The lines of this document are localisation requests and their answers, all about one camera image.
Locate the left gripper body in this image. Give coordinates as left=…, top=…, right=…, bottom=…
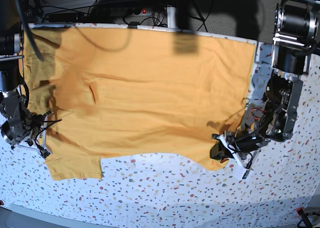
left=224, top=128, right=271, bottom=153

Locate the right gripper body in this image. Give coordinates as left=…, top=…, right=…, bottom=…
left=1, top=113, right=37, bottom=146

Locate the yellow T-shirt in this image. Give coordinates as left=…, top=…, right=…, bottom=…
left=23, top=27, right=256, bottom=181

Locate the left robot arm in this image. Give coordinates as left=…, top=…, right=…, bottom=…
left=209, top=0, right=320, bottom=171

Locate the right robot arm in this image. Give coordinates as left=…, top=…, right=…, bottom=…
left=0, top=0, right=57, bottom=159

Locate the terrazzo patterned tablecloth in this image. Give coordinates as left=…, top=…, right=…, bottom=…
left=0, top=22, right=320, bottom=226

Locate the red-tipped clamp right corner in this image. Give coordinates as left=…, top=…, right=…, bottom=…
left=296, top=207, right=313, bottom=228

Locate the white power strip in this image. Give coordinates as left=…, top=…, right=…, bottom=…
left=90, top=7, right=153, bottom=17

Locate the black table clamp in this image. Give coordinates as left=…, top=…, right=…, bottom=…
left=128, top=21, right=140, bottom=29

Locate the white metal pole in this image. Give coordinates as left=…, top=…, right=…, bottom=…
left=166, top=6, right=177, bottom=29

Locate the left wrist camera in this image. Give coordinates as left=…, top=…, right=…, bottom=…
left=234, top=166, right=251, bottom=180

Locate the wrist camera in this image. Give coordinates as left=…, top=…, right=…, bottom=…
left=234, top=166, right=251, bottom=180
left=38, top=147, right=51, bottom=159

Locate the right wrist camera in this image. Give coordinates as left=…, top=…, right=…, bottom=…
left=38, top=147, right=51, bottom=159

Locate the black cable bundle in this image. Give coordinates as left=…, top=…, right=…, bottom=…
left=24, top=0, right=216, bottom=33

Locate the black camera stand pole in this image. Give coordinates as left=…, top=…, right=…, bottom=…
left=175, top=0, right=191, bottom=30

